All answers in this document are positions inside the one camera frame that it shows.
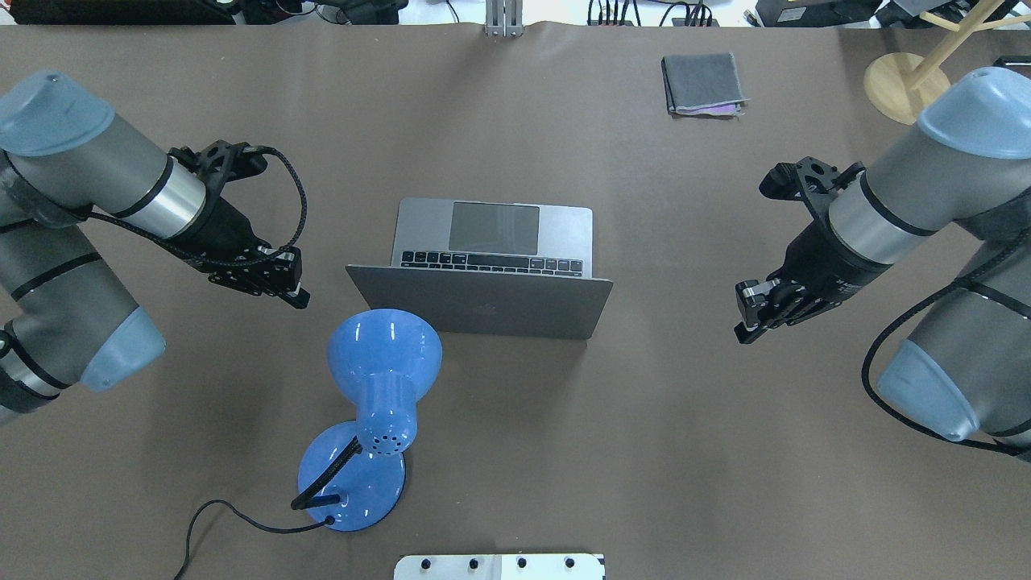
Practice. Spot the blue desk lamp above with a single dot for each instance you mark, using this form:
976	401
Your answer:
353	474

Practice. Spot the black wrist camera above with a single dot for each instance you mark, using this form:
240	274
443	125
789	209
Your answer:
221	162
811	181

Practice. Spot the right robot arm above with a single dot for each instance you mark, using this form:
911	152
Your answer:
955	366

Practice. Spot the folded grey cloth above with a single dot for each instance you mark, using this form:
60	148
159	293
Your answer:
702	84

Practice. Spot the black tray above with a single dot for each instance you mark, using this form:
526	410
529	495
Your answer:
1021	62

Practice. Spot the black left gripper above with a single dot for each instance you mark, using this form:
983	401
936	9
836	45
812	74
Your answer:
223	225

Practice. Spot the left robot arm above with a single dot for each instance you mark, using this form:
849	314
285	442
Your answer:
67	157

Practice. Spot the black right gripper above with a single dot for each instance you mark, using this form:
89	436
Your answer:
823	259

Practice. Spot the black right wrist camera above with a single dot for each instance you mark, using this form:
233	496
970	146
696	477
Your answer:
811	181

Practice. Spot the grey laptop computer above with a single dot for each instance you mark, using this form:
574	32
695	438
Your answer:
475	267

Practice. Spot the aluminium frame post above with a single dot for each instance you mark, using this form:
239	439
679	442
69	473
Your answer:
504	18

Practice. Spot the wooden mug tree stand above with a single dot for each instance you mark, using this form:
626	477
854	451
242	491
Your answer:
901	85

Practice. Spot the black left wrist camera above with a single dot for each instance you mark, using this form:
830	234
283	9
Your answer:
221	162

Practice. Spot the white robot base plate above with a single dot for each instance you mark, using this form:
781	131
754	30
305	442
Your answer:
536	565

